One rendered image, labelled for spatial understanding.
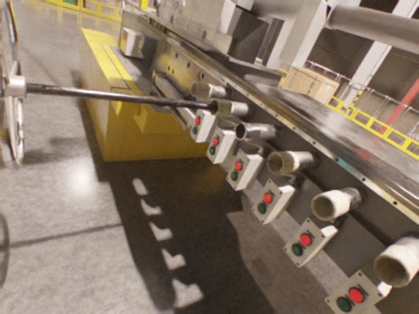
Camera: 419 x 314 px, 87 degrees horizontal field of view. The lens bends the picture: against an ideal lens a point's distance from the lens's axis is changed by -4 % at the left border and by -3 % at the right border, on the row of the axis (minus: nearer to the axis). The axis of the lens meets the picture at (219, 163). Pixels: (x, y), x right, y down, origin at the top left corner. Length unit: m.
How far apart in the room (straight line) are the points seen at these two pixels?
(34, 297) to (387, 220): 1.29
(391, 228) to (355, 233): 0.09
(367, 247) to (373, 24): 0.69
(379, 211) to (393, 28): 0.56
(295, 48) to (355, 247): 0.72
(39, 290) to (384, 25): 1.61
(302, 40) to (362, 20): 0.20
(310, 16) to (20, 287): 1.55
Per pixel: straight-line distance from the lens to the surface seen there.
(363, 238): 0.75
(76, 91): 0.70
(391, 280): 0.59
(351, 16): 1.02
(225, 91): 1.06
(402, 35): 0.93
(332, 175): 0.78
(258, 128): 0.77
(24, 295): 1.29
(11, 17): 0.80
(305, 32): 1.00
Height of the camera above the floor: 1.13
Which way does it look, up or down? 31 degrees down
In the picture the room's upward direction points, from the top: 23 degrees clockwise
